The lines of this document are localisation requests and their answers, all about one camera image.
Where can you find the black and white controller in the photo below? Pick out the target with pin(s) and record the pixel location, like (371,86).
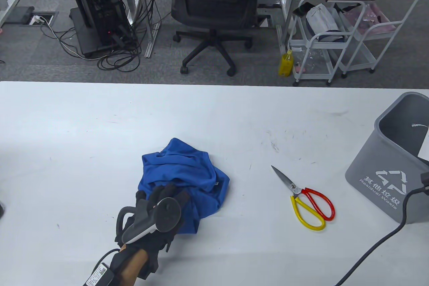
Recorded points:
(164,215)

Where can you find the white bag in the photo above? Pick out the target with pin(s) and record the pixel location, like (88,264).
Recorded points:
(321,17)

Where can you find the pink plastic bag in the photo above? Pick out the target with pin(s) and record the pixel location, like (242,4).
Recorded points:
(368,17)

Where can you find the yellow liquid bottle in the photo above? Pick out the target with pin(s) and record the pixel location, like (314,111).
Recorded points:
(286,64)

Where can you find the floor socket box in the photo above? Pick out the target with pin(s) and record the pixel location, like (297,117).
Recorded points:
(42,18)

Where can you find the black office chair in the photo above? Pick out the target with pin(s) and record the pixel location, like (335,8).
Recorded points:
(214,4)

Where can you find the white desk frame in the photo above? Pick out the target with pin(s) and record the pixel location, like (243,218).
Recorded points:
(8,7)

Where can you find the grey trash bin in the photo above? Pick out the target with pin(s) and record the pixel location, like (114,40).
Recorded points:
(378,172)

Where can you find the black computer tower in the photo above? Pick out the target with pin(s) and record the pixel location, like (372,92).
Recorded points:
(100,1)

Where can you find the person's left forearm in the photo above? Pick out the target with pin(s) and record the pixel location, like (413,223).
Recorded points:
(134,266)

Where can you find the person's left hand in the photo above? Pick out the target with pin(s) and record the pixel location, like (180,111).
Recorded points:
(167,190)

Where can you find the white clothing tag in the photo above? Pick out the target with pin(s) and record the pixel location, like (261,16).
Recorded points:
(425,145)

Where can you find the black wrist sensor box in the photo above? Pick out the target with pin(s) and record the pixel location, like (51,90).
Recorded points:
(99,276)

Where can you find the blue clothing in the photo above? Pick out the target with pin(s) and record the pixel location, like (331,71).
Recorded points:
(187,165)

